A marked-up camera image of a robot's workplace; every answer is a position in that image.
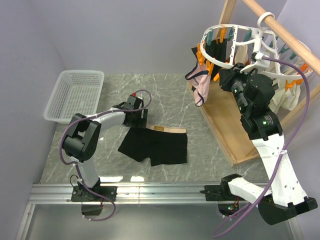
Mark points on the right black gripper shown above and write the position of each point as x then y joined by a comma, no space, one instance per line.
227,75

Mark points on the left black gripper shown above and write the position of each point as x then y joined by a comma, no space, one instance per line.
141,122

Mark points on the pink underwear navy trim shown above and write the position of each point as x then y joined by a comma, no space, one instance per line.
199,78

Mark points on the black boxer briefs tan waistband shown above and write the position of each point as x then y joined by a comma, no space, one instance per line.
161,144

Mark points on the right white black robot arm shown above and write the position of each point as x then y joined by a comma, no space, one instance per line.
284,197

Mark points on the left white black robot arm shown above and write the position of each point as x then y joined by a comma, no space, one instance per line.
79,140

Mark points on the cream hanging underwear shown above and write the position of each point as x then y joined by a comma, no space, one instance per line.
266,67

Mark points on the pale green hanging underwear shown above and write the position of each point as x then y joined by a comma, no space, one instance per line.
286,94

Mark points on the black hanging garment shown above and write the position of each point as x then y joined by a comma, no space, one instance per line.
214,52

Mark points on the white plastic basket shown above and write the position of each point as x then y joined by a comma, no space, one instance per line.
75,92

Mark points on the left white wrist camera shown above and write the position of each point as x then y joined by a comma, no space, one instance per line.
134,94

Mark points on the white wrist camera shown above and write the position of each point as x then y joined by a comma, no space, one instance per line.
134,94
257,56

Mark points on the wooden drying rack frame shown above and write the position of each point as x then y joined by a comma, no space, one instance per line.
253,97

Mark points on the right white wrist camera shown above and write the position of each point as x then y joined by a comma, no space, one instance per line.
257,56

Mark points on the aluminium mounting rail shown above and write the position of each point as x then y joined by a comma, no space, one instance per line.
142,211

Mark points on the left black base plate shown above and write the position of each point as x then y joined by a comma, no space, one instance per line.
92,200

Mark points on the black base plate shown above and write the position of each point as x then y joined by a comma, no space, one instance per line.
92,200
217,192

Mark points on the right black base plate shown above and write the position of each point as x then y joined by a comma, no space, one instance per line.
217,192

